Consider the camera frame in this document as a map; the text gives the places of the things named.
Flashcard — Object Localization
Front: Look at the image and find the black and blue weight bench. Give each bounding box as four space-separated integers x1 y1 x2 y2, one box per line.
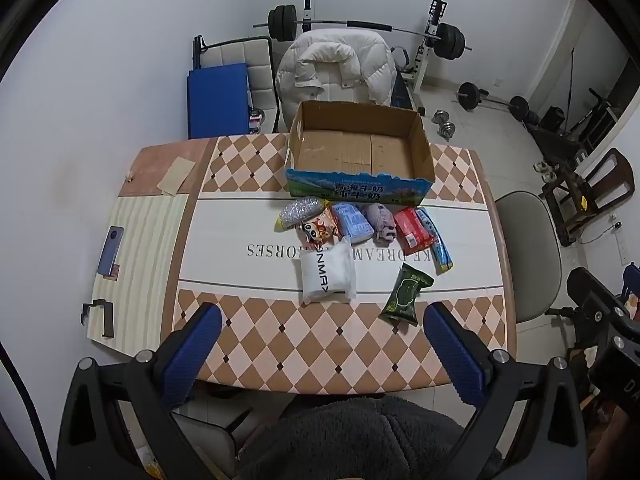
390 75 426 116

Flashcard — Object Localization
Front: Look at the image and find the black speaker box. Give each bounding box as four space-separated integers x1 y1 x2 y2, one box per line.
541 106 566 133

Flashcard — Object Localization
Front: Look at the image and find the white soft packet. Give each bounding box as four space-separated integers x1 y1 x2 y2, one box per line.
298 236 357 305

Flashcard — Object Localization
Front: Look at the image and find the white down jacket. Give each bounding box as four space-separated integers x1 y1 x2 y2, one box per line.
276 29 397 111

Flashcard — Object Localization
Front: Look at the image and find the black treadmill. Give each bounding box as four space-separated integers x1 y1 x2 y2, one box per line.
525 87 628 163

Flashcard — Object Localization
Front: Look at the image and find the silver glitter pouch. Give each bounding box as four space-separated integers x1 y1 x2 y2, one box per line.
276 197 328 231

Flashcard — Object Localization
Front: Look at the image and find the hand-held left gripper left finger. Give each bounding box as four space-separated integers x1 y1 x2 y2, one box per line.
57 304 223 480

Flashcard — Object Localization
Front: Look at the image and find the blue smartphone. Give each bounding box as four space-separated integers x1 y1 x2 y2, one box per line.
97 226 124 279

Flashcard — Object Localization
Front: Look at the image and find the dark wooden chair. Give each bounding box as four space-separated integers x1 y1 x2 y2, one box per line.
539 147 636 247

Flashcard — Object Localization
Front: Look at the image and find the white padded folding chair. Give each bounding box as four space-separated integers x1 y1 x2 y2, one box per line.
192 35 278 136

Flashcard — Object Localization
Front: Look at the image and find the long blue snack packet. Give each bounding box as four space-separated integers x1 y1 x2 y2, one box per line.
416 208 455 274

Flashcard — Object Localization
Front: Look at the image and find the cartoon snack packet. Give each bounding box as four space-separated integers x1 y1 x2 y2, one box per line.
299 207 346 246

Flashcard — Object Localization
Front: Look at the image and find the barbell on rack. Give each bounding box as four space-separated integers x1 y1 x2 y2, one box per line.
299 0 447 111

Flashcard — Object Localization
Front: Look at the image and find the white wall power strip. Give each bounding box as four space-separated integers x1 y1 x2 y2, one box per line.
612 220 627 263

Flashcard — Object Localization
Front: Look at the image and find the grey round chair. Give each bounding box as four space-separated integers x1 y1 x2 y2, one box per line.
492 191 563 323

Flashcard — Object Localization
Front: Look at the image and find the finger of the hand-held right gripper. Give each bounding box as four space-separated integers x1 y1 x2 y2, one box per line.
567 266 640 341

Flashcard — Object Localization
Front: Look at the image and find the long barbell with black plates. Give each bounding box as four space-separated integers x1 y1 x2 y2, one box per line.
252 5 473 58

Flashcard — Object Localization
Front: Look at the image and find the tan paper sheet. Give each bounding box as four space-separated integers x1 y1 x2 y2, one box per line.
157 156 196 196

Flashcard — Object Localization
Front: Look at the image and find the blue folded mat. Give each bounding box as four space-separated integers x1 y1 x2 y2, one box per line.
186 62 251 139

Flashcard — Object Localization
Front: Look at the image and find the short barbell with black plates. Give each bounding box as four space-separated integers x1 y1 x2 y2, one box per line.
456 81 530 121

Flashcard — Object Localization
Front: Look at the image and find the person's grey fleece clothing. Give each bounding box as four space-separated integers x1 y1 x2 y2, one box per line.
235 395 501 480

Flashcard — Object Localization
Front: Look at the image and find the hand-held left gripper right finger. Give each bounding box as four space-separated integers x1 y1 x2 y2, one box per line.
424 301 587 480

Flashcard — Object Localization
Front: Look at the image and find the person's right hand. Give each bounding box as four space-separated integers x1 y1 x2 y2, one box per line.
607 407 640 461

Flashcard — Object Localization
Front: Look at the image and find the red snack packet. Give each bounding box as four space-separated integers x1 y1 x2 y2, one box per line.
392 207 437 256

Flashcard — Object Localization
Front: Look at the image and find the cardboard box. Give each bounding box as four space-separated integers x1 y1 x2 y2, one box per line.
285 100 435 211

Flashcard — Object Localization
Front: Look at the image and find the dark green snack packet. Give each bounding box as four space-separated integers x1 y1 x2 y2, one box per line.
378 262 435 329

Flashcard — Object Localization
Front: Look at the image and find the black phone stand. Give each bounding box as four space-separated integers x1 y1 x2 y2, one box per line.
81 299 115 338

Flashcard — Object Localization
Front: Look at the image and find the light blue snack packet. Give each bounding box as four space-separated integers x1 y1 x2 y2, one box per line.
331 202 375 242

